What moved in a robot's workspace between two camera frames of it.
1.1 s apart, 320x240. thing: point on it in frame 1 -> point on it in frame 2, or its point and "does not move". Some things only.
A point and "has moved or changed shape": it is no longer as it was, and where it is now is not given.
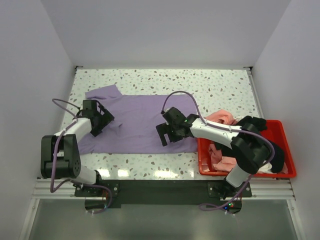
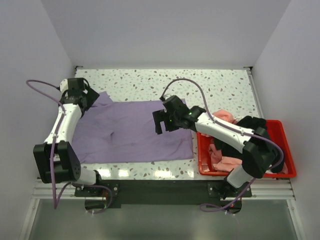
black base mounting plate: [165, 192] does not move
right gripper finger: [163, 129] -> [159, 116]
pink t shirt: [217, 162] does not move
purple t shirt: [134, 130] has moved or changed shape
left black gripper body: [102, 120] -> [91, 97]
